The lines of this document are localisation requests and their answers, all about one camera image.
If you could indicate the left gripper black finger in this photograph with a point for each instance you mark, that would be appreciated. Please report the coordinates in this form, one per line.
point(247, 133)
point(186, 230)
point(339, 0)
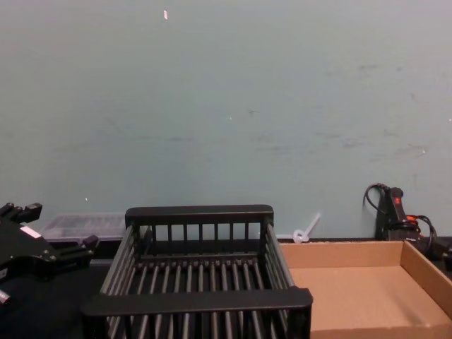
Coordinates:
point(76, 249)
point(30, 210)

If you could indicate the shallow brown cardboard tray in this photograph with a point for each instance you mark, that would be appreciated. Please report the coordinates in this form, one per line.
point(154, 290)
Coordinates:
point(353, 293)

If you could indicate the clear plastic case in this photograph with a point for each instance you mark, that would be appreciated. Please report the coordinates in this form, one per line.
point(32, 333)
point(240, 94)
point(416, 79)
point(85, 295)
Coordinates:
point(84, 226)

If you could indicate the black rack with steel bars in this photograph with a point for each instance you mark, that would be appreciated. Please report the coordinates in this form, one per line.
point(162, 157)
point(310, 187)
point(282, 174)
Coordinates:
point(197, 303)

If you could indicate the black table cloth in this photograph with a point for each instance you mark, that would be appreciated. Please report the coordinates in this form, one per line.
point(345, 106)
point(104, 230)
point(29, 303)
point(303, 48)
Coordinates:
point(39, 310)

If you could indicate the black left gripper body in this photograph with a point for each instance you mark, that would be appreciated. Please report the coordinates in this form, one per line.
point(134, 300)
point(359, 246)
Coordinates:
point(24, 250)

